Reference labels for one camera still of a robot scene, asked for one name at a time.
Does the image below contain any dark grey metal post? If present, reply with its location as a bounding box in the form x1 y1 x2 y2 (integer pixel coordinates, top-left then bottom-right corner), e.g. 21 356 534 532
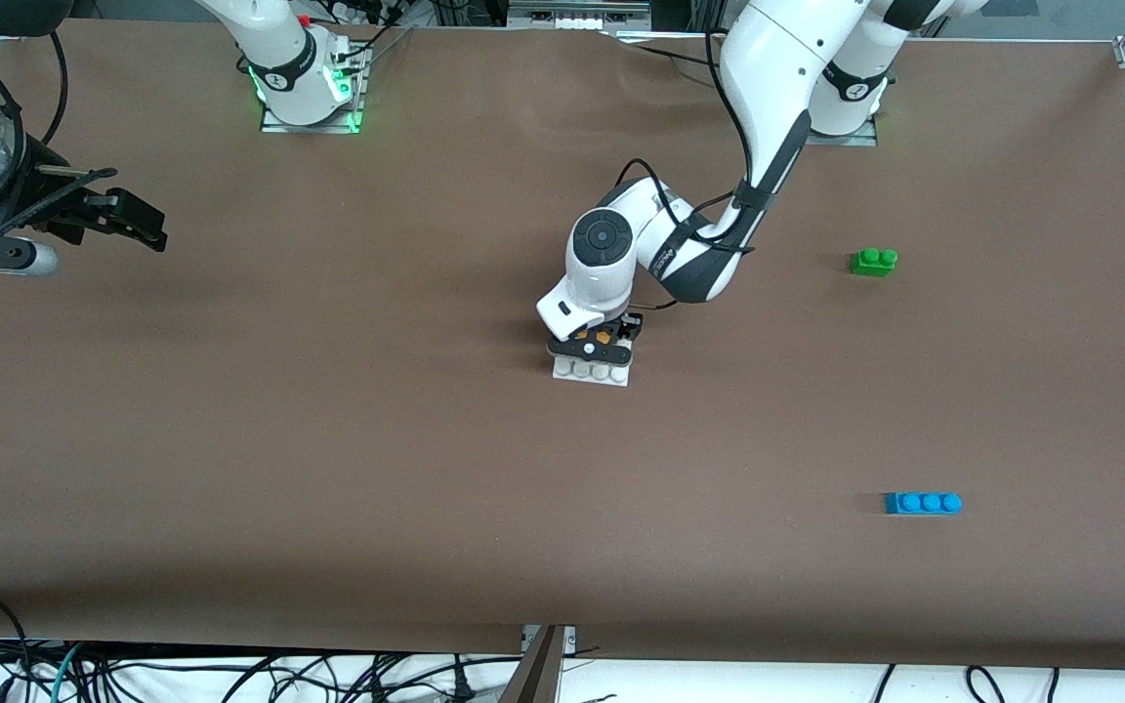
499 625 565 703

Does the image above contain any brown table cover mat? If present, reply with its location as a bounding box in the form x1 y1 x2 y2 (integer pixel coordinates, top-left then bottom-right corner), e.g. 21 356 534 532
0 18 1125 673

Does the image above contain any teal floor cable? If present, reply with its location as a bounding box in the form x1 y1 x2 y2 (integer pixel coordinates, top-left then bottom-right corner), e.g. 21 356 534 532
50 642 87 703

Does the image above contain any thin black table cable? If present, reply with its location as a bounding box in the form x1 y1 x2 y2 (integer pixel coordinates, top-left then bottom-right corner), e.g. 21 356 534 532
611 39 725 67

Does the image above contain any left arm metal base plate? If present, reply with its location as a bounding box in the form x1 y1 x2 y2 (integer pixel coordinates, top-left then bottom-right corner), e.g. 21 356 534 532
805 115 879 147

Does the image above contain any white studded base plate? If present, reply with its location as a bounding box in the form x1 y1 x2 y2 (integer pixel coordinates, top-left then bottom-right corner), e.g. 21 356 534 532
552 351 634 388

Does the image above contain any silver metal bracket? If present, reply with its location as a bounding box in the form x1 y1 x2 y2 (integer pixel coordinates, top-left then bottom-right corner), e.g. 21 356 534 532
521 625 577 657

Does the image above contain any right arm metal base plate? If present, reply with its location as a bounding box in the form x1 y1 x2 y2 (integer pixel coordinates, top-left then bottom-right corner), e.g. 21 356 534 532
260 44 371 135

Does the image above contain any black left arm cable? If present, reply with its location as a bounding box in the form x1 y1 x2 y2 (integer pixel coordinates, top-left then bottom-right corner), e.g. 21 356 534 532
616 29 769 313

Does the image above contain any blue three-stud toy block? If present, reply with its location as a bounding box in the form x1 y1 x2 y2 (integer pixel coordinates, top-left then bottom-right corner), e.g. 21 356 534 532
883 492 964 517

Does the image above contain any grey power strip box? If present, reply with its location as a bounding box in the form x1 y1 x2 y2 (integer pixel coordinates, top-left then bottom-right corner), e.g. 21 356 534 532
507 0 653 32

